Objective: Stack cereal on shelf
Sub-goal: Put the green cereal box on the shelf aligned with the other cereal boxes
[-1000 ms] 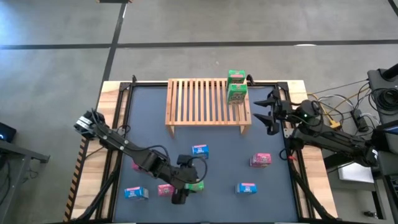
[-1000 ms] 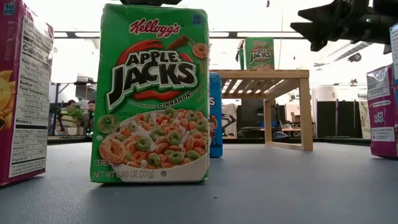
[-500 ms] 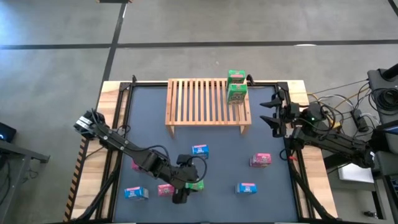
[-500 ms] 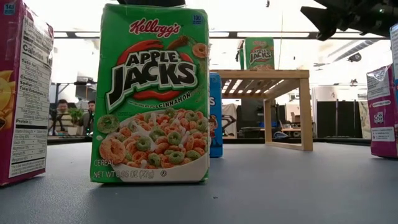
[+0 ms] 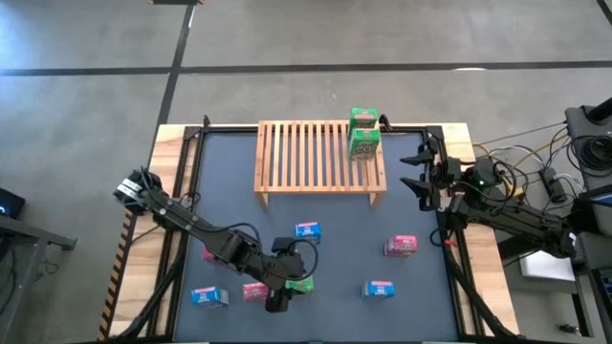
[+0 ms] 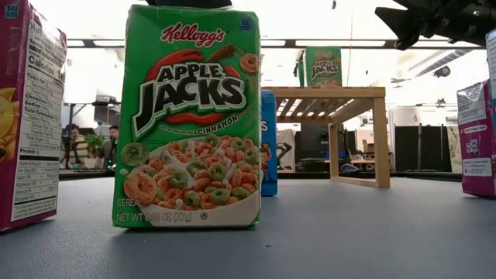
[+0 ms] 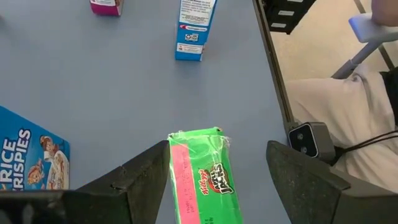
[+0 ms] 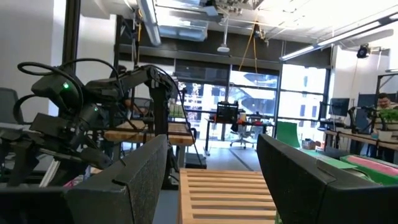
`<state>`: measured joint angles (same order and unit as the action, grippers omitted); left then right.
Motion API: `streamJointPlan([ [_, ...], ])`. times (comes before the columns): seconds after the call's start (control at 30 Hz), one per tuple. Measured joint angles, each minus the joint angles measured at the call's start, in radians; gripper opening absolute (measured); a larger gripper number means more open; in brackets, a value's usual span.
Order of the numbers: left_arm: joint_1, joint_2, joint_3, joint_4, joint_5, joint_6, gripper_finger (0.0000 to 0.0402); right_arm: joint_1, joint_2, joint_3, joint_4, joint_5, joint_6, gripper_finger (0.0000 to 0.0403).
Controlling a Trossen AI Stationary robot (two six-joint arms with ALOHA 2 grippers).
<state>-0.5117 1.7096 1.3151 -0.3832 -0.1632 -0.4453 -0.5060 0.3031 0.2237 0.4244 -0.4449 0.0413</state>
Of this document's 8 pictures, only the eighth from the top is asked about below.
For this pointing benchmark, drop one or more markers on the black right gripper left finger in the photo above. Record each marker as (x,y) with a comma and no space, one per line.
(133,186)

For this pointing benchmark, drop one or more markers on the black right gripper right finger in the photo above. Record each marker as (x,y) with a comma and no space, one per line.
(298,193)

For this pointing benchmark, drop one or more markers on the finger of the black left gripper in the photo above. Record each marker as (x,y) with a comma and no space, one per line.
(96,158)
(20,161)

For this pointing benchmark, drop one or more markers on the pink cereal box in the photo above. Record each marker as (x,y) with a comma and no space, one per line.
(73,183)

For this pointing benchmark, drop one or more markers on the green Apple Jacks cereal box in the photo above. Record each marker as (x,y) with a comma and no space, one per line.
(357,171)

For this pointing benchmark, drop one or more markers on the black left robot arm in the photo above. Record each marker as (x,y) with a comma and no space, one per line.
(130,79)

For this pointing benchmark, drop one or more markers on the wooden slatted shelf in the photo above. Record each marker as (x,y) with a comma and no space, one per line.
(224,199)

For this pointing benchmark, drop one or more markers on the grey chair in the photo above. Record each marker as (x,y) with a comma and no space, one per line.
(7,105)

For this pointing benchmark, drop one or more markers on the green backdrop sheet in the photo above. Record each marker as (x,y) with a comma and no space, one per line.
(287,133)

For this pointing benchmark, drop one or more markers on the wooden workbench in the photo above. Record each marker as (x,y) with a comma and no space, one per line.
(180,137)

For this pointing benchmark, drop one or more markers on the office chair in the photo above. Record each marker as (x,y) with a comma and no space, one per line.
(242,137)

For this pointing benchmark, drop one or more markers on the long wooden desk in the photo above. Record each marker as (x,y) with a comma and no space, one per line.
(357,137)

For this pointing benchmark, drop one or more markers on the dark computer monitor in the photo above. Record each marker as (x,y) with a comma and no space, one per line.
(339,106)

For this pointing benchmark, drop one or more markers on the white plant pot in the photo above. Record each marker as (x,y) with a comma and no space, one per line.
(385,135)

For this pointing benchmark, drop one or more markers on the black crate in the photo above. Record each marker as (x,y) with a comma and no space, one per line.
(227,112)

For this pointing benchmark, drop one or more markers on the green potted plant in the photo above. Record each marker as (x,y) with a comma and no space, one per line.
(390,115)

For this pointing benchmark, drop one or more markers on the person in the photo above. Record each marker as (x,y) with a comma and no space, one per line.
(385,101)

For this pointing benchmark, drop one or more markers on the long ceiling light strip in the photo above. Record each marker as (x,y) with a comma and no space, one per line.
(311,51)

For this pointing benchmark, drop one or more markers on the black ceiling spotlight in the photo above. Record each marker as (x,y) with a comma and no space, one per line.
(362,51)

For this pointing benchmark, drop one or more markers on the white ceiling sensor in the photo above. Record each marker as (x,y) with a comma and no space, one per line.
(223,48)

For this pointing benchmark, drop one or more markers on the black vertical frame post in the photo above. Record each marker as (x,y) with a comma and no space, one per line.
(72,31)

